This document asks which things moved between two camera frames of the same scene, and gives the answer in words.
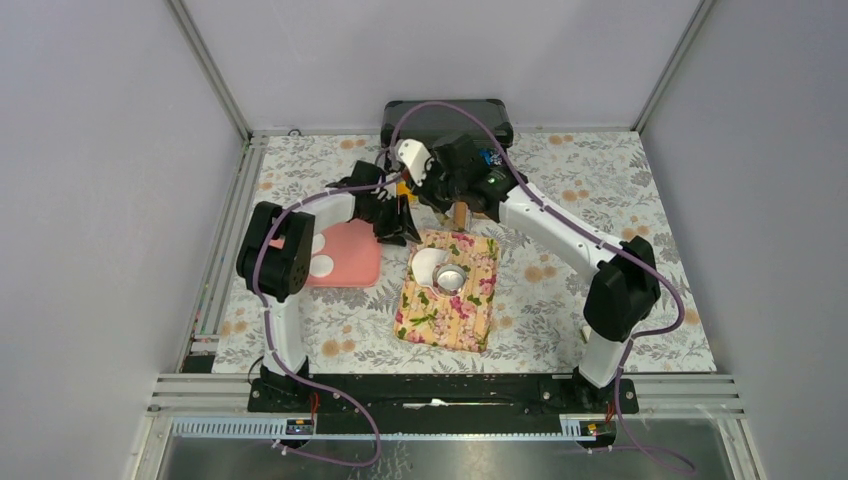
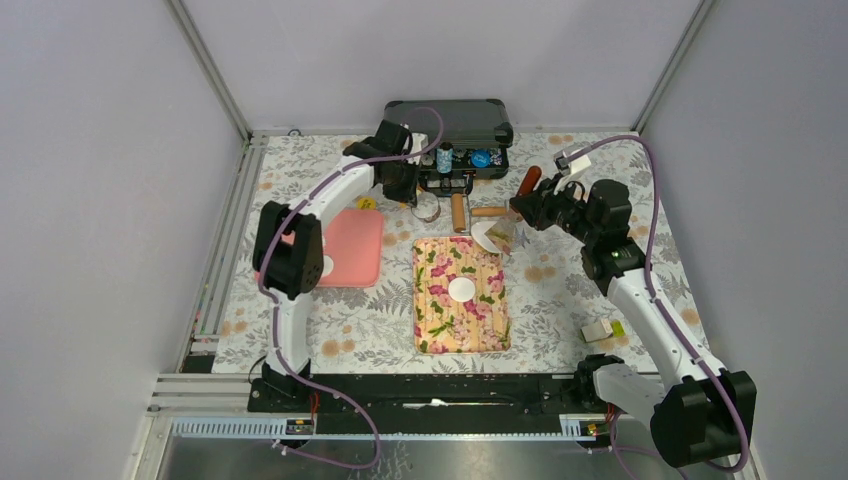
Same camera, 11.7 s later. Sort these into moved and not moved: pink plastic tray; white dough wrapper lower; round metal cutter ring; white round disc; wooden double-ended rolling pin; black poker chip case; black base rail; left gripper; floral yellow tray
Moved: white round disc; left gripper; floral yellow tray; round metal cutter ring
Not moved: pink plastic tray; wooden double-ended rolling pin; black base rail; black poker chip case; white dough wrapper lower
